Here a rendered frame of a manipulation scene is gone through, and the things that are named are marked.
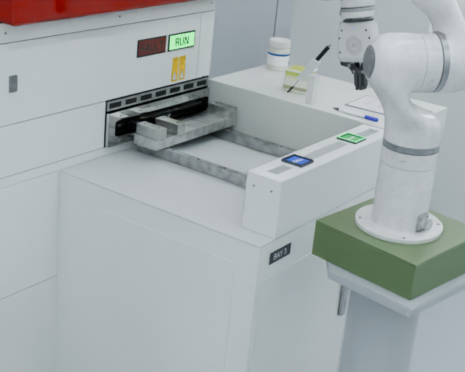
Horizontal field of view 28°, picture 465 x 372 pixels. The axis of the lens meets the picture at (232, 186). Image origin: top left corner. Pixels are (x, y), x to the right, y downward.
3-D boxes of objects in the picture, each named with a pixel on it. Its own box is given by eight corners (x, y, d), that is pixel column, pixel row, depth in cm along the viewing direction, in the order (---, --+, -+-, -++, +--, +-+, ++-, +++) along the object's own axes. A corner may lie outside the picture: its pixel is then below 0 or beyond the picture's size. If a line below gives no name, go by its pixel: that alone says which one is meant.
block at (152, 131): (136, 133, 252) (136, 122, 250) (144, 131, 254) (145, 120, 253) (158, 140, 247) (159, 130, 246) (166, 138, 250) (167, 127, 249)
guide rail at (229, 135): (196, 131, 278) (197, 121, 276) (201, 130, 279) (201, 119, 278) (341, 177, 251) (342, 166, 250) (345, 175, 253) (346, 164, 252)
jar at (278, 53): (261, 67, 298) (265, 38, 295) (274, 64, 304) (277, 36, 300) (280, 72, 294) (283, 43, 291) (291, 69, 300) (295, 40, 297)
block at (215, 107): (207, 111, 277) (208, 102, 275) (214, 109, 279) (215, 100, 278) (229, 118, 272) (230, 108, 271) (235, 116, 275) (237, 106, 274)
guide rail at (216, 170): (136, 150, 257) (137, 139, 256) (142, 148, 258) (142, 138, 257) (288, 202, 231) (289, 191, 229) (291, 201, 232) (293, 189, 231)
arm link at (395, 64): (449, 155, 190) (469, 41, 181) (364, 156, 186) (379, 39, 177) (426, 135, 201) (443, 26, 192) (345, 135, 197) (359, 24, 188)
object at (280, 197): (240, 226, 214) (246, 170, 209) (356, 172, 257) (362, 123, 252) (274, 239, 209) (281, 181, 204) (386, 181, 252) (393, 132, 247)
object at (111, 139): (103, 146, 249) (105, 112, 246) (203, 116, 283) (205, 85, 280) (108, 147, 248) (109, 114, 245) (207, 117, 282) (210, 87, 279)
